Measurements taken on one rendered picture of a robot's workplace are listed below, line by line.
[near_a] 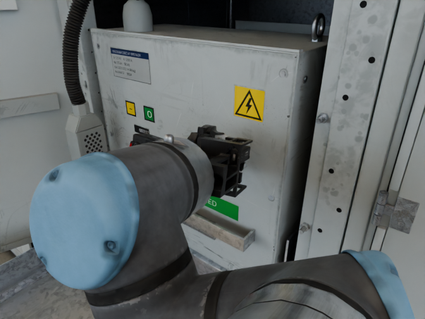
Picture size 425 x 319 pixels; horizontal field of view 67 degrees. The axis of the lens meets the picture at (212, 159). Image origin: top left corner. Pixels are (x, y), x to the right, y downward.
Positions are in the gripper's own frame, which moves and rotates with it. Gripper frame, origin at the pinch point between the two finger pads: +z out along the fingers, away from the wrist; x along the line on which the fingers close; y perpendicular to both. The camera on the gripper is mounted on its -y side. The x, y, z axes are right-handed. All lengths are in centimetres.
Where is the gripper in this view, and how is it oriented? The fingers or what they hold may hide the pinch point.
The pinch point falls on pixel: (224, 147)
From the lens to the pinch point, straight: 56.4
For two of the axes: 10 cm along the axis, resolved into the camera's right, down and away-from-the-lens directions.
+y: 9.2, 1.8, -3.5
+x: 1.0, -9.7, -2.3
